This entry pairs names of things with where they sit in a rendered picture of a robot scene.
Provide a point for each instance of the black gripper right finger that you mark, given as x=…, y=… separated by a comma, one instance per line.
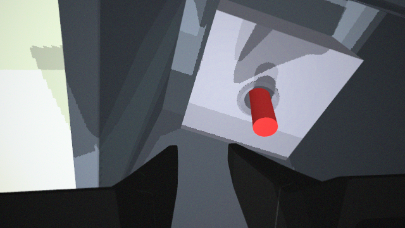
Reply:
x=272, y=195

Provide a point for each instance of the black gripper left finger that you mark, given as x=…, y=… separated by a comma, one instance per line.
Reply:
x=144, y=199

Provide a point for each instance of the red peg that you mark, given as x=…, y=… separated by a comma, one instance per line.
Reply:
x=264, y=122

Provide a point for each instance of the white square plate with hole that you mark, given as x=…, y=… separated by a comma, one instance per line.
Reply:
x=302, y=69

